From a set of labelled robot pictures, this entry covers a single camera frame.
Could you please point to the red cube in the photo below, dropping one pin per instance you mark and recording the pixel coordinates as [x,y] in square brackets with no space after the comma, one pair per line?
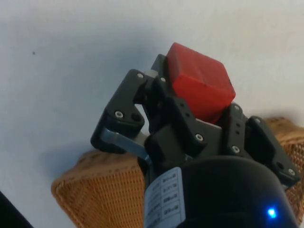
[202,78]

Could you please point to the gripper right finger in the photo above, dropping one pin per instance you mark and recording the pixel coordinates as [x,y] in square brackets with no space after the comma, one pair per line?
[237,133]

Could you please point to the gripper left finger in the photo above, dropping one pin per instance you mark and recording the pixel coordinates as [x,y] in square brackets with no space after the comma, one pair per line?
[123,99]

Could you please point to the wicker basket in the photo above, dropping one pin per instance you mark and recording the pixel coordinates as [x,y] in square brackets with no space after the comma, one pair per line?
[99,190]

